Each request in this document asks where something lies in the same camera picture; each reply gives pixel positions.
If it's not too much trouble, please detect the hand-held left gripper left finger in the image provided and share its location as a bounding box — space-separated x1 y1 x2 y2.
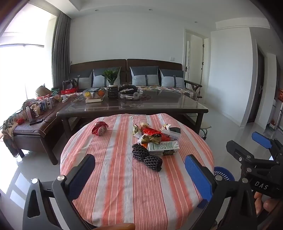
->
22 154 96 230

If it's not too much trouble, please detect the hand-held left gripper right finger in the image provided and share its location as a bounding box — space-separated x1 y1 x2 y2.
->
184 154 258 230

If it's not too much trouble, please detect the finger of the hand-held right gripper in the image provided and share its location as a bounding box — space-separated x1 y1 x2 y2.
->
252 131 283 155
226 140 277 167

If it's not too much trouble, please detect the green white drink carton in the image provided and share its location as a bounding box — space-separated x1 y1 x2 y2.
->
147 141 179 156

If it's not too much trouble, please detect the black foam fruit net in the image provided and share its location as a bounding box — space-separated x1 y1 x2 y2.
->
132 143 147 160
143 155 163 172

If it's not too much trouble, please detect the crushed red can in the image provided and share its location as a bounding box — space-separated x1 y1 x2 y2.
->
92 122 109 136

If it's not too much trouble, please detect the dark gold wrapper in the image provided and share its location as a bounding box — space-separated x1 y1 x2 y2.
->
138 134 163 145

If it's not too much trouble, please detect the red snack packet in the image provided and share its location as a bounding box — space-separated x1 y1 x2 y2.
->
141 127 172 142

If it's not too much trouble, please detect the green yellow wrapper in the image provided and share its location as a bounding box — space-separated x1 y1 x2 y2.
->
133 124 144 139

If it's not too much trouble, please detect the person's right hand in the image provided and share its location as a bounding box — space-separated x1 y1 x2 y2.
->
254 191 281 216

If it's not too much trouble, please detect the person's left hand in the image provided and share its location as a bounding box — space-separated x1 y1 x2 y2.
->
111 223 136 230

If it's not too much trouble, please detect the orange striped tablecloth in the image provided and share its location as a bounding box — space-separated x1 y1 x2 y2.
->
60 113 214 228

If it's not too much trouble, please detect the round stool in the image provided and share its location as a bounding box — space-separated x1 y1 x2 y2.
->
199 123 211 140

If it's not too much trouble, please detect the dark glass coffee table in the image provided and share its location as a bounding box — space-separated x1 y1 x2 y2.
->
56 90 209 165

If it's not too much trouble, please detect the wooden sofa armrest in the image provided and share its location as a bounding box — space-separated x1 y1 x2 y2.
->
184 80 203 98

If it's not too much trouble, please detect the group of small bottles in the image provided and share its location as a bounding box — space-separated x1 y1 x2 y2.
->
21 94 56 121

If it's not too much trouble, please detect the glass fruit bowl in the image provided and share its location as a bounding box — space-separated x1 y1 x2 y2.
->
85 88 106 99

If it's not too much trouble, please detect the patterned fringed blanket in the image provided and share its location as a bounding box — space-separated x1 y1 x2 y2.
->
0 111 25 157

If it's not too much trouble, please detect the black ribbed plant pot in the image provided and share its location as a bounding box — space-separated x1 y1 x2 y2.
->
107 85 119 99

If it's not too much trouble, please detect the dark handbag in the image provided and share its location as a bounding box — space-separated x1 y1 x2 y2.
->
62 79 78 90

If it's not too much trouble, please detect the grey two-tone pillow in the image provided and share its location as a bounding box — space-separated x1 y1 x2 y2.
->
159 68 186 88
71 70 94 89
130 66 160 86
92 67 122 88

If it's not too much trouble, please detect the green potted plant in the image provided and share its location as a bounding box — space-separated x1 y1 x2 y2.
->
102 68 120 85

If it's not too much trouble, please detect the white door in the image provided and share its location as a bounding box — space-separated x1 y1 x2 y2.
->
185 40 190 81

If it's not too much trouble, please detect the brown sofa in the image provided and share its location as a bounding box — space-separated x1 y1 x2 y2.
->
68 59 203 99

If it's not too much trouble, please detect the grey curtain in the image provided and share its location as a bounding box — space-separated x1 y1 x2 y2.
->
52 12 71 89

